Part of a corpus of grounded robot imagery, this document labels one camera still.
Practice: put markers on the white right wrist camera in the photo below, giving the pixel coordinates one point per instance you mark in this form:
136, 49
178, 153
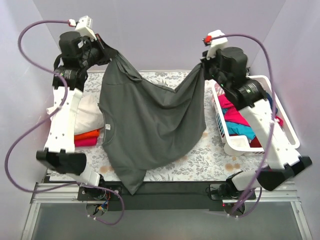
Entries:
214, 44

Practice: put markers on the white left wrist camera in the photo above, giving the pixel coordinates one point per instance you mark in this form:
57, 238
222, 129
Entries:
84, 27

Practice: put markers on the navy blue t shirt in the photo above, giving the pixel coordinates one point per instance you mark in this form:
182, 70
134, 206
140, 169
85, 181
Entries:
270, 100

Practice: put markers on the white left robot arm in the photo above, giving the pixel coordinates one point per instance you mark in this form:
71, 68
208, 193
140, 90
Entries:
59, 150

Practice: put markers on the aluminium frame rail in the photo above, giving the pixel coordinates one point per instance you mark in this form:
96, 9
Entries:
52, 193

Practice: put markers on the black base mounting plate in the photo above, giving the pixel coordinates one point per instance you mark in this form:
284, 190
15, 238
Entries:
174, 195

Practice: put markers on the folded white t shirt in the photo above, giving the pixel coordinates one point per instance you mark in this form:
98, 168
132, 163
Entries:
88, 116

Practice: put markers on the folded magenta t shirt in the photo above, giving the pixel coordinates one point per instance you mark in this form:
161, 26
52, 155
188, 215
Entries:
86, 142

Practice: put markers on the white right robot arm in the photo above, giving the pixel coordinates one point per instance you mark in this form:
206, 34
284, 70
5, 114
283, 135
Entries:
282, 161

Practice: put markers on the white plastic laundry basket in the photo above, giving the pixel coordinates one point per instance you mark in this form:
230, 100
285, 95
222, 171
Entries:
238, 145

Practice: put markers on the grey t shirt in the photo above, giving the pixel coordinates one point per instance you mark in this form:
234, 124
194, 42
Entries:
148, 125

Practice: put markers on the pink t shirt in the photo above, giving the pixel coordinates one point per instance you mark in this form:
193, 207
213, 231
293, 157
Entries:
230, 113

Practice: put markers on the folded orange t shirt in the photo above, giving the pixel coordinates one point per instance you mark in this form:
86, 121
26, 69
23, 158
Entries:
91, 134

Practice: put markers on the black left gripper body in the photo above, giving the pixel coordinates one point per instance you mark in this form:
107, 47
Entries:
104, 52

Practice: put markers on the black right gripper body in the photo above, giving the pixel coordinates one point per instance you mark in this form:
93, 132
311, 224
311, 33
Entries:
207, 66

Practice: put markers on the teal t shirt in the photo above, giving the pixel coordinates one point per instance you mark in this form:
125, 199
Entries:
239, 129

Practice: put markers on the dark red t shirt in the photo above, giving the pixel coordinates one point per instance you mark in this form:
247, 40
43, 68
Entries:
255, 143

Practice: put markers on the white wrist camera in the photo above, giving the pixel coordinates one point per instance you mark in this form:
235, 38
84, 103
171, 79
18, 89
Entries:
84, 27
214, 44

